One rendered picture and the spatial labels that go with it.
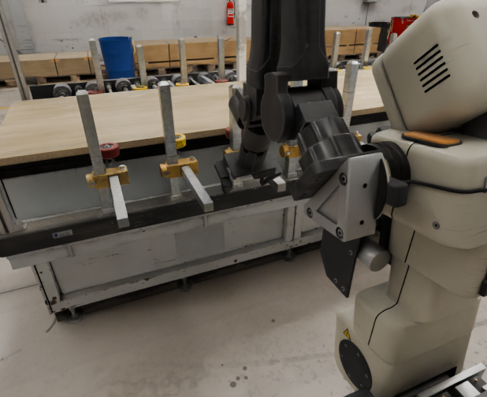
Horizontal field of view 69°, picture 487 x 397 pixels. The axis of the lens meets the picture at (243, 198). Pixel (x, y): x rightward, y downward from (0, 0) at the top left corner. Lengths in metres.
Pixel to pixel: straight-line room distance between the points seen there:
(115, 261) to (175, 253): 0.29
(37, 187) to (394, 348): 1.32
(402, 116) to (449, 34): 0.12
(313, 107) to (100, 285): 1.56
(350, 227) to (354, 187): 0.05
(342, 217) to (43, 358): 1.65
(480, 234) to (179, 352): 1.44
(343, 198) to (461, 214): 0.14
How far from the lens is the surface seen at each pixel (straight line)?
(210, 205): 1.09
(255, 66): 0.64
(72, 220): 1.38
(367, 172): 0.45
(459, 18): 0.53
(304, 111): 0.50
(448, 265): 0.60
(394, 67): 0.57
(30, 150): 1.49
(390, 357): 0.74
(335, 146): 0.47
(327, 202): 0.49
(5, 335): 2.10
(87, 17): 8.36
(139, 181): 1.57
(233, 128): 1.34
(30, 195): 1.59
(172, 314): 1.90
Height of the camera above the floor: 1.40
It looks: 30 degrees down
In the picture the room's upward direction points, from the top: straight up
